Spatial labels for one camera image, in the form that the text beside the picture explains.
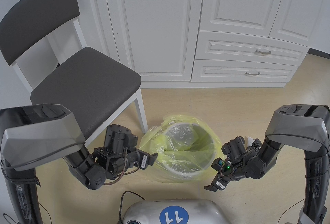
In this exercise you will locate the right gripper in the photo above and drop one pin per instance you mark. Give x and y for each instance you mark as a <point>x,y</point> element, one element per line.
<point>221,181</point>

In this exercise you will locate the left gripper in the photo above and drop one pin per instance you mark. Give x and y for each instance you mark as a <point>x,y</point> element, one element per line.
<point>139,161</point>

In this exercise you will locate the yellow plastic bag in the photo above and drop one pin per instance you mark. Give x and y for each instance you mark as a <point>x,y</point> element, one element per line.
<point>154,140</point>

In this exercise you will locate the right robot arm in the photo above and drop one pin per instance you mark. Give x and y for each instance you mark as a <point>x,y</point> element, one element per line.
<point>296,125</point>

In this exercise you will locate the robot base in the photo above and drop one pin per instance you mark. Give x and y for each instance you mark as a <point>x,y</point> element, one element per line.
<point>175,212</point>

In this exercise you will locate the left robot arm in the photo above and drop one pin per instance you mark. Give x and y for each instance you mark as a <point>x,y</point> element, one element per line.
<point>38,137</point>

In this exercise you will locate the crumpled black plastic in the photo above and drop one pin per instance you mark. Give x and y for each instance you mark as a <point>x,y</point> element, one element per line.
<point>255,144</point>

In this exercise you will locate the white trash bin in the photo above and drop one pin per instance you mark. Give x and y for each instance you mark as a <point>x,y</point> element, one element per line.
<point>180,131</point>

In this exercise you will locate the white chair with grey cushions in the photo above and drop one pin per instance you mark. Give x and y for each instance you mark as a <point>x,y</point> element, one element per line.
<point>85,83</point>

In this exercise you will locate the white wardrobe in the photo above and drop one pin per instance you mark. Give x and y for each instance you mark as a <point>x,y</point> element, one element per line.
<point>154,11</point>

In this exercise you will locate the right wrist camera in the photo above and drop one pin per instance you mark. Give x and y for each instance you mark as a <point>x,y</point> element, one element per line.
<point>217,163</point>

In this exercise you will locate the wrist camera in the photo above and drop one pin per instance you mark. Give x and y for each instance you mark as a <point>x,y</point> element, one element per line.
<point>132,141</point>
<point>217,163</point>

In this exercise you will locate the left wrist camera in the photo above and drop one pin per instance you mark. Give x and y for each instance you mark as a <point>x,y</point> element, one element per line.
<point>132,141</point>

